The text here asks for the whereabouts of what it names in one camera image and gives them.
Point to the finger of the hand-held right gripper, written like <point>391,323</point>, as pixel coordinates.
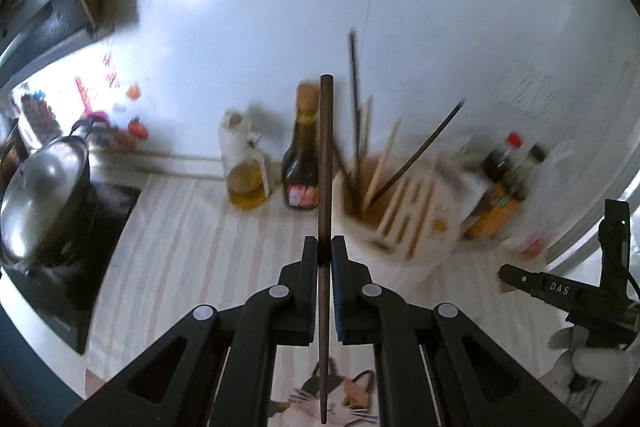
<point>545,288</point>

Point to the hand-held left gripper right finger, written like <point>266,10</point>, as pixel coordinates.
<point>341,297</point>

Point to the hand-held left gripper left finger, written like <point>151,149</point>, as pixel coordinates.
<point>310,302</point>

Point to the white utensil holder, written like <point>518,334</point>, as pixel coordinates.
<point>430,242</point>

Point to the dark brown chopstick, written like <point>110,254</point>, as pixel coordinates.
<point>326,157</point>

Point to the light brown chopstick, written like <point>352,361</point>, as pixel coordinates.
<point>367,127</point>

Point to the person's right hand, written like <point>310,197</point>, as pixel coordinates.
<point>600,367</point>

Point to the striped cat-print mat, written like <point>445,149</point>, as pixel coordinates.
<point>200,247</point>

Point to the yellow cooking oil bottle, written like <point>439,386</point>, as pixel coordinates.
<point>247,187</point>

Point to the dark sauce bottle red label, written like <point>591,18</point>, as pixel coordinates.
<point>300,167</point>

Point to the white jar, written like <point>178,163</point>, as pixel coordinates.
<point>235,132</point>

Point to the orange-capped small bottle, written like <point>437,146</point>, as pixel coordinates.
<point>137,129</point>
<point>133,92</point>

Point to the wok with steel lid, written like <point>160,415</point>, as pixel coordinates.
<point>40,197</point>

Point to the dark range hood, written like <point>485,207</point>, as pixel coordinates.
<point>45,17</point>

